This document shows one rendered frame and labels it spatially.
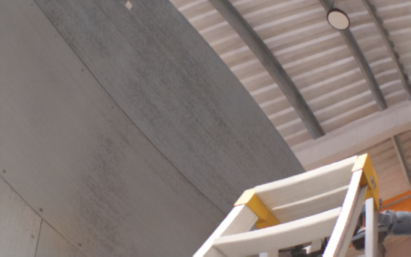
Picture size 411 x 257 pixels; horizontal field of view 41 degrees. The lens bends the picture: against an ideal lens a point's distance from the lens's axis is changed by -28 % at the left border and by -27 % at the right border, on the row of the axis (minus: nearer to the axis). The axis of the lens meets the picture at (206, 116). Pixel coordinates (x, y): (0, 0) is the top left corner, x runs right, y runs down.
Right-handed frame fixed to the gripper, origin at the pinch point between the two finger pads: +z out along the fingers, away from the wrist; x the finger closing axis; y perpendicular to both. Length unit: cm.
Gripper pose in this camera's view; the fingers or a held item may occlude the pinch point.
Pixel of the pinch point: (297, 248)
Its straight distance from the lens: 248.6
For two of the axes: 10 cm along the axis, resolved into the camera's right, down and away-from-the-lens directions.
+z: -8.2, 2.6, 5.1
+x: -1.5, 7.6, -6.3
